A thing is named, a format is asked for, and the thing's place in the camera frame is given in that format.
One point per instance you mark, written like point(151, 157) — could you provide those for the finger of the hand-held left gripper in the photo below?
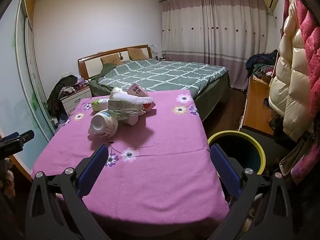
point(26, 137)

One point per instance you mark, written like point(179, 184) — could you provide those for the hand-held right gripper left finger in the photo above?
point(93, 170)

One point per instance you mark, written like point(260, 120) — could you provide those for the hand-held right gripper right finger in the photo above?
point(225, 170)

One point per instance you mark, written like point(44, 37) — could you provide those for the yellow rimmed trash bin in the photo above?
point(237, 142)

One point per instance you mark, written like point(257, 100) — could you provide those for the clear plastic wrapper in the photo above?
point(120, 115)

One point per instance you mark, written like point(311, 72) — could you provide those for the white plastic bottle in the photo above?
point(131, 120)

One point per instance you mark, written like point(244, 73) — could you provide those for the green-white tube bottle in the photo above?
point(100, 104)

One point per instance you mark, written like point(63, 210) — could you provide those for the white black flower tea box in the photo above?
point(122, 106)

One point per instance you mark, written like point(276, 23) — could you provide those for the white paper cup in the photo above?
point(116, 92)

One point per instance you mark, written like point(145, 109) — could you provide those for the pink carton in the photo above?
point(137, 89)

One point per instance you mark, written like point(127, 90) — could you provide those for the dark clothes heap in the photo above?
point(58, 90)

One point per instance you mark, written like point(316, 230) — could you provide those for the white nightstand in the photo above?
point(72, 102)

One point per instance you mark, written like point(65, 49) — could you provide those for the mint floral wardrobe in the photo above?
point(15, 80)

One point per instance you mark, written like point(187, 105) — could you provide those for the pink floral tablecloth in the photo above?
point(162, 155)

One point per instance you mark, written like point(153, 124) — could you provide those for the wooden side desk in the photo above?
point(255, 105)

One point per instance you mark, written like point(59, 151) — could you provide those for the small purple white object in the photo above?
point(79, 82)

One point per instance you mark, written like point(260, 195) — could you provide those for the wooden bed headboard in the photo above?
point(92, 65)

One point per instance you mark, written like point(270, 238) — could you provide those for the cream puffer jacket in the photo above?
point(290, 80)

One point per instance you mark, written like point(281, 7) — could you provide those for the brown pillow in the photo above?
point(111, 58)
point(138, 53)

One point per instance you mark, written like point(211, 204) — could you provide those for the pile of mixed clothes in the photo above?
point(260, 62)

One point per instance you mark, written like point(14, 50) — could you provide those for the green checked bed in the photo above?
point(162, 72)

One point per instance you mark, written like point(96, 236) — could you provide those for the pink white curtain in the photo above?
point(212, 30)

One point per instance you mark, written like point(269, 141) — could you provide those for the red quilted coat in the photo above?
point(310, 42)

